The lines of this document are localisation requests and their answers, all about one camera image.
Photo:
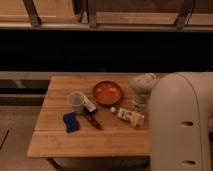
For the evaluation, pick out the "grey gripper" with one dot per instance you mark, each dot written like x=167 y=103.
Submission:
x=139 y=103

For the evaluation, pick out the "small white-capped bottle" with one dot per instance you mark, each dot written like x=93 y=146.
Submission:
x=121 y=113

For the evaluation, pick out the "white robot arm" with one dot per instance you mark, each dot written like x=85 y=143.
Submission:
x=180 y=109

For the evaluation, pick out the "orange ceramic bowl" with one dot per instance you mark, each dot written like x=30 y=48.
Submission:
x=107 y=93

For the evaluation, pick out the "white black small box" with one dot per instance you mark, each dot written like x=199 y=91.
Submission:
x=90 y=107

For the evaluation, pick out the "clear plastic cup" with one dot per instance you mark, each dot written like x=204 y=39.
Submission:
x=76 y=100

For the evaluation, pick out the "blue sponge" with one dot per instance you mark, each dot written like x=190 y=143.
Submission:
x=71 y=122

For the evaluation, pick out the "brown-handled knife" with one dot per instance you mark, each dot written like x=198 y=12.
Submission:
x=94 y=122

